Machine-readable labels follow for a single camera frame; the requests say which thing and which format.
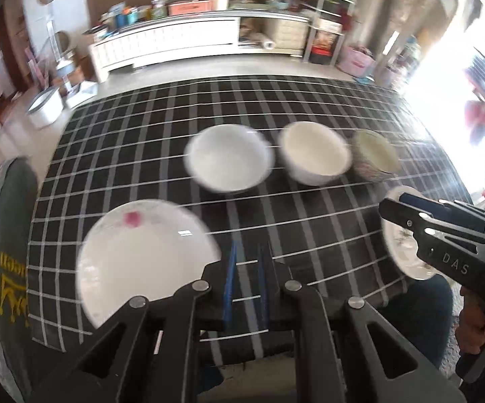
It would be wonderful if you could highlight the grey cloth with yellow print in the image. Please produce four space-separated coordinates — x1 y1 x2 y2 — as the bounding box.
0 157 39 391

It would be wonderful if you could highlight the red and pink cloth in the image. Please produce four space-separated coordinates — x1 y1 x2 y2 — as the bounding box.
464 100 485 144

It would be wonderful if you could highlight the pink box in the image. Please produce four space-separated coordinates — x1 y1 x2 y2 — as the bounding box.
167 0 215 16

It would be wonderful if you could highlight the metal shelf rack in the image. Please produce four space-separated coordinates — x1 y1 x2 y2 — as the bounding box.
300 0 359 66

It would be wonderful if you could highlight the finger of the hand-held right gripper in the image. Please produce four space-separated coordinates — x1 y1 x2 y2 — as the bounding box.
378 199 485 247
397 192 485 228

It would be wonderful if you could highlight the long white cabinet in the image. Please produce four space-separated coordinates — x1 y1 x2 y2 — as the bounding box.
88 10 310 84

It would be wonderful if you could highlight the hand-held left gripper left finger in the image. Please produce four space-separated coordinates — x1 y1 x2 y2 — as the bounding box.
33 239 239 403

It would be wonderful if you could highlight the black checked tablecloth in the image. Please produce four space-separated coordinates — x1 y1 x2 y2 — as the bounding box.
26 76 474 366

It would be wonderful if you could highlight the person's leg in jeans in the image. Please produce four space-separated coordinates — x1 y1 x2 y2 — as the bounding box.
377 277 455 368

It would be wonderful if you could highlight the patterned bowl with dark rim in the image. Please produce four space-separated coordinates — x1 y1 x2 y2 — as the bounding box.
351 129 400 182

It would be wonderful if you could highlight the large white bowl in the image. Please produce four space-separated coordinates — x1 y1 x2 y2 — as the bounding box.
184 124 276 194

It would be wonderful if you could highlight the white plate with pink flower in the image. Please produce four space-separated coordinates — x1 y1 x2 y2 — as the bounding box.
76 199 222 329

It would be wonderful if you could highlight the pink bag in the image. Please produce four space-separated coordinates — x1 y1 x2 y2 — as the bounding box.
336 45 374 79

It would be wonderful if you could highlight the white paper roll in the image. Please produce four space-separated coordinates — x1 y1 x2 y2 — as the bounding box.
249 33 277 52

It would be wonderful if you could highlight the white chair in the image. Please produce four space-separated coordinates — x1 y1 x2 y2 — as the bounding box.
374 0 459 91

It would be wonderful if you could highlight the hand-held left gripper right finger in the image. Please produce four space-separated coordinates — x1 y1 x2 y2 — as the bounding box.
259 241 466 403

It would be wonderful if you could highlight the white plastic bin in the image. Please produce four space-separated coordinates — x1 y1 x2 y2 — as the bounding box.
26 88 65 129

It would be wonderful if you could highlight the white plate with cartoon print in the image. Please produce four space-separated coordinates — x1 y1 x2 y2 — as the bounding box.
381 185 447 281

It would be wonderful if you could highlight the cream white bowl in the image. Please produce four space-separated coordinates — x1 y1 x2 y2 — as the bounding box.
278 121 352 186

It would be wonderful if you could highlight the person's right hand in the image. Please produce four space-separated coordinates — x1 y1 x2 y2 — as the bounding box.
454 285 485 362

